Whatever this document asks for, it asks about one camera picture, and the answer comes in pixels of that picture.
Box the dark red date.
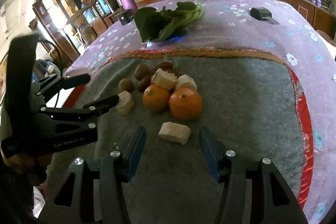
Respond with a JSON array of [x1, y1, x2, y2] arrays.
[[154, 62, 173, 71]]

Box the brown kiwi fruit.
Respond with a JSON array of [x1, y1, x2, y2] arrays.
[[118, 79, 134, 93], [134, 64, 150, 81]]

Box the grey felt mat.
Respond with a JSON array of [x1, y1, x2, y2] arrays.
[[46, 56, 303, 223]]

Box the small orange mandarin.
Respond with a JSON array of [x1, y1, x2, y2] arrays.
[[142, 84, 170, 113]]

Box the orange mandarin middle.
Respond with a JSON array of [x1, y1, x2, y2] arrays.
[[169, 88, 203, 121]]

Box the black mug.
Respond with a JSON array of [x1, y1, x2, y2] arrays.
[[117, 10, 133, 26]]

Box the green leafy vegetable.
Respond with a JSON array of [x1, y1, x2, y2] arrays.
[[134, 2, 204, 42]]

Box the purple floral tablecloth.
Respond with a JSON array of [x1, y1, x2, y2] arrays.
[[66, 0, 335, 223]]

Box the small black device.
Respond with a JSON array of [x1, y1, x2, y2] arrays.
[[249, 7, 279, 25]]

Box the black cable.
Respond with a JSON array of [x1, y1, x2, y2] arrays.
[[36, 39, 64, 109]]

